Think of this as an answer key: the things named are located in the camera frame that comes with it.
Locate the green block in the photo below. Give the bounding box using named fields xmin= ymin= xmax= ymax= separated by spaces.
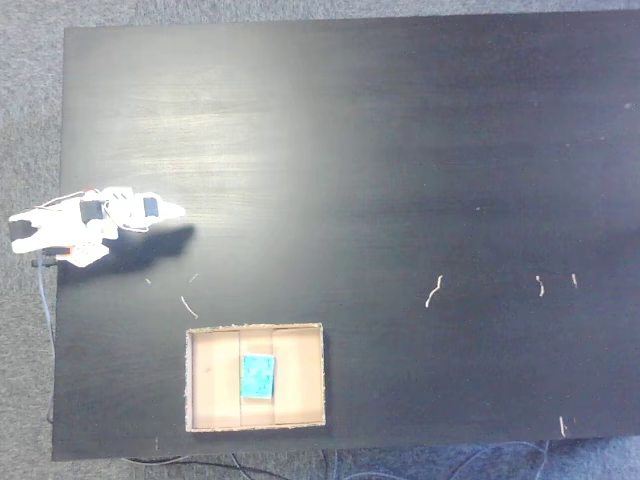
xmin=239 ymin=353 xmax=278 ymax=402

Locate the open cardboard box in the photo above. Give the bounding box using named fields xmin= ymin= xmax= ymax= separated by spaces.
xmin=184 ymin=321 xmax=328 ymax=434

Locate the orange and white table clamp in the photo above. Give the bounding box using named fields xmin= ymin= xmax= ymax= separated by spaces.
xmin=31 ymin=241 xmax=110 ymax=269

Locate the long pale scrap strip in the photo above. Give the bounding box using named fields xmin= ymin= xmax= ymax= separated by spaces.
xmin=424 ymin=274 xmax=445 ymax=309

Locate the grey cable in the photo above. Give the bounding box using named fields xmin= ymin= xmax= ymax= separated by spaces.
xmin=36 ymin=263 xmax=57 ymax=424

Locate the black cable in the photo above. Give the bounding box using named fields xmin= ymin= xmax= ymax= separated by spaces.
xmin=122 ymin=452 xmax=289 ymax=480

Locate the pale blue cable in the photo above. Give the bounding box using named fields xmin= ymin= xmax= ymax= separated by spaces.
xmin=324 ymin=438 xmax=552 ymax=480

